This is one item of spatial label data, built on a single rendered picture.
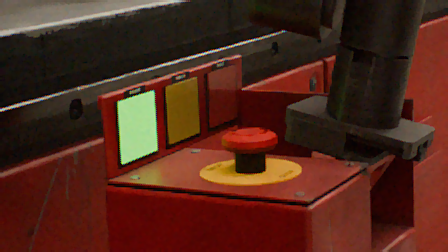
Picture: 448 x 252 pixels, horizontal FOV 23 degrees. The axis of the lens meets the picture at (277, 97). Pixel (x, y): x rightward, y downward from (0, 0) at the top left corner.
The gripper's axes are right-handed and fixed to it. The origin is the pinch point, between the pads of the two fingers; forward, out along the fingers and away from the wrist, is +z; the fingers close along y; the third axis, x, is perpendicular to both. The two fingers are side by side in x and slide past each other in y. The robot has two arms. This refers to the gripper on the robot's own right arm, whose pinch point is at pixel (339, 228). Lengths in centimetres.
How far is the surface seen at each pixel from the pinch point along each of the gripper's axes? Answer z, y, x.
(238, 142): -8.1, 4.6, 11.6
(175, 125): -6.1, 12.5, 6.0
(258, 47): -5.6, 23.2, -31.3
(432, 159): 15, 13, -82
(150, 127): -6.5, 12.8, 9.4
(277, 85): -1.0, 21.9, -35.4
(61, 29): -10.1, 26.1, 2.7
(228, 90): -7.7, 12.5, -2.3
